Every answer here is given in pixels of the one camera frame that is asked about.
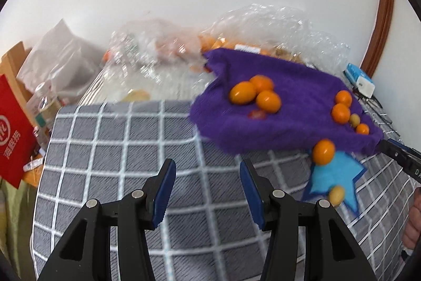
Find grey checked blanket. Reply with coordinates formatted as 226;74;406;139
29;72;421;281

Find brown wooden door frame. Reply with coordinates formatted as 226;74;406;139
360;0;395;77

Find purple towel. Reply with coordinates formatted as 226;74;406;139
189;48;385;156

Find white plastic bag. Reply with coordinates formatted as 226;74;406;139
16;19;106;97

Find clear plastic bottle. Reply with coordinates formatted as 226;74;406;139
26;82;63;137

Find cardboard box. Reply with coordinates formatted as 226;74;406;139
0;41;33;94

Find bagged orange pile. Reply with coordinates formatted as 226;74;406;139
197;32;231;53

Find black charger cable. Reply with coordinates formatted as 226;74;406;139
353;87;400;137

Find large crinkled clear plastic bag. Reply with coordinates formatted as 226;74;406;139
201;4;351;71

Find white and blue tissue box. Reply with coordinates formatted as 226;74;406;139
344;63;375;98

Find person's right hand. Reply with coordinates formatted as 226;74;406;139
403;188;421;250

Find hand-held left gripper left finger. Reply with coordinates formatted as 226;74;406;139
38;159;177;281

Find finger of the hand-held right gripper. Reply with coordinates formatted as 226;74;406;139
378;138;421;168

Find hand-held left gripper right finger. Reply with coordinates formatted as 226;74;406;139
239;159;379;281

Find pale yellow fruit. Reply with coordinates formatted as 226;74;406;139
123;89;150;101

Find blue star-shaped mat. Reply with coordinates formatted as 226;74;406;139
301;151;367;219

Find green cloth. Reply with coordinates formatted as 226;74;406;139
0;179;37;268

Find red paper bag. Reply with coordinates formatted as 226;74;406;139
0;74;37;188

